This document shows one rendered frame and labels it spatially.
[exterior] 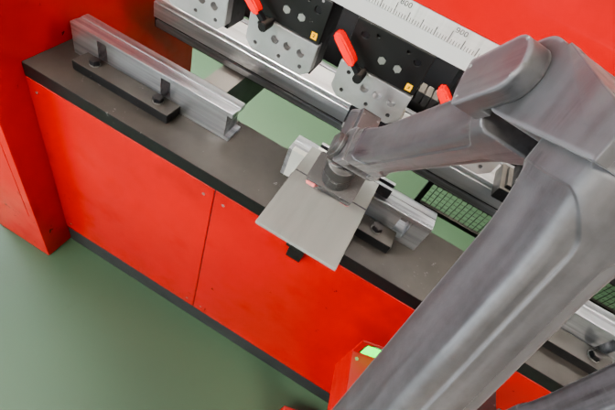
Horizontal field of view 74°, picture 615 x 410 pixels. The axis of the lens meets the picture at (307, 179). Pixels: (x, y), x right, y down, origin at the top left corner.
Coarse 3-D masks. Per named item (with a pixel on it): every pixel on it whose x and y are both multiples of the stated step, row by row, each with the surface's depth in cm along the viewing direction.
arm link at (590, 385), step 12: (600, 372) 53; (612, 372) 52; (576, 384) 55; (588, 384) 53; (600, 384) 52; (612, 384) 51; (552, 396) 56; (564, 396) 55; (576, 396) 54; (588, 396) 53; (600, 396) 51; (612, 396) 50; (516, 408) 59; (528, 408) 58; (540, 408) 57; (552, 408) 56; (564, 408) 54; (576, 408) 53; (588, 408) 52; (600, 408) 51; (612, 408) 50
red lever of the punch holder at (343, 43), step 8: (336, 32) 70; (344, 32) 70; (336, 40) 70; (344, 40) 70; (344, 48) 70; (352, 48) 72; (344, 56) 71; (352, 56) 71; (352, 64) 72; (360, 72) 73; (352, 80) 73; (360, 80) 72
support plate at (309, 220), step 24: (288, 192) 85; (312, 192) 87; (360, 192) 91; (264, 216) 80; (288, 216) 81; (312, 216) 83; (336, 216) 85; (360, 216) 87; (288, 240) 78; (312, 240) 79; (336, 240) 81; (336, 264) 77
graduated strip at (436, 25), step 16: (368, 0) 68; (384, 0) 67; (400, 0) 66; (400, 16) 67; (416, 16) 66; (432, 16) 65; (432, 32) 66; (448, 32) 65; (464, 32) 64; (464, 48) 66; (480, 48) 65
